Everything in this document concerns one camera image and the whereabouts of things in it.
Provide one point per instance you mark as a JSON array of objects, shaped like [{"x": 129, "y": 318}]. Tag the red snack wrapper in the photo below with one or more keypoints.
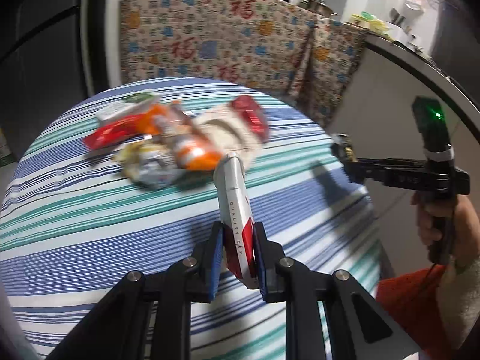
[{"x": 115, "y": 132}]

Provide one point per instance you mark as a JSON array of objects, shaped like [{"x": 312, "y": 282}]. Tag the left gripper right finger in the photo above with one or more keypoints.
[{"x": 327, "y": 316}]

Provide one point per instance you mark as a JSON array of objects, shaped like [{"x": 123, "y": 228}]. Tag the steel cooking pot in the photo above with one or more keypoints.
[{"x": 317, "y": 6}]

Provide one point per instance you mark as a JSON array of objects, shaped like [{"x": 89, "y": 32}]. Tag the blue striped tablecloth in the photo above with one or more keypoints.
[{"x": 72, "y": 226}]

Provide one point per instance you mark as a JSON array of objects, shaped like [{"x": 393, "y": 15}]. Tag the orange red trousers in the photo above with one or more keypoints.
[{"x": 410, "y": 300}]

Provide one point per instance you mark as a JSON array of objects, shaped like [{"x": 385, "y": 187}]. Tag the orange snack bag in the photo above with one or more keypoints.
[{"x": 191, "y": 149}]

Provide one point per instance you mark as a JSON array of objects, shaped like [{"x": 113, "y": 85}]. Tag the green white milk carton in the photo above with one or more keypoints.
[{"x": 132, "y": 104}]

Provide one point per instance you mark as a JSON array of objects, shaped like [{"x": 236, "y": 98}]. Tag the floral patterned cloth cover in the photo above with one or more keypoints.
[{"x": 267, "y": 45}]

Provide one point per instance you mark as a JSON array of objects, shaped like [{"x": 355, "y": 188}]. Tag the leaf patterned tissue box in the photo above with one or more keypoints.
[{"x": 229, "y": 133}]

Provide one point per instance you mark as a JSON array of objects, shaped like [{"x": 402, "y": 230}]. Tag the person's right hand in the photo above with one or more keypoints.
[{"x": 449, "y": 229}]

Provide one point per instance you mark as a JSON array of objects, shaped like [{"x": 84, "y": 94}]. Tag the red white paper cup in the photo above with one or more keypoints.
[{"x": 237, "y": 219}]

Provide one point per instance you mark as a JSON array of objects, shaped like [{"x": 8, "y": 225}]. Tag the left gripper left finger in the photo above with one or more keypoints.
[{"x": 148, "y": 316}]

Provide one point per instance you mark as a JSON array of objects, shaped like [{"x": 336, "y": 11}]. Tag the yellow green snack bag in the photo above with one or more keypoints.
[{"x": 148, "y": 164}]

